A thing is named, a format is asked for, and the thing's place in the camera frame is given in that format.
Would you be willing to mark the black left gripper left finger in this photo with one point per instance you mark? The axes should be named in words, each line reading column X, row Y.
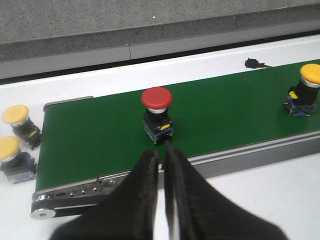
column 128, row 213

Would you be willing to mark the yellow push button switch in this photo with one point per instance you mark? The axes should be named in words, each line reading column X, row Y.
column 300, row 99
column 17, row 116
column 18, row 166

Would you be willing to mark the green conveyor belt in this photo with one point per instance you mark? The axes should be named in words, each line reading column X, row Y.
column 100, row 136

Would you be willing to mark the black cable connector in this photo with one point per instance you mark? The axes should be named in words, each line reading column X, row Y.
column 255, row 64

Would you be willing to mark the grey granite counter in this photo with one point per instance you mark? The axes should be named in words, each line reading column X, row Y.
column 53, row 37

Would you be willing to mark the aluminium conveyor frame rail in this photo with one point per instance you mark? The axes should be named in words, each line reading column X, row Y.
column 74, row 198

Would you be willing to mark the red push button switch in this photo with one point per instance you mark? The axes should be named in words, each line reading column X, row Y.
column 156, row 121

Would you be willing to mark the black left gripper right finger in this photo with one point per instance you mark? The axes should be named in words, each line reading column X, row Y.
column 197, row 211

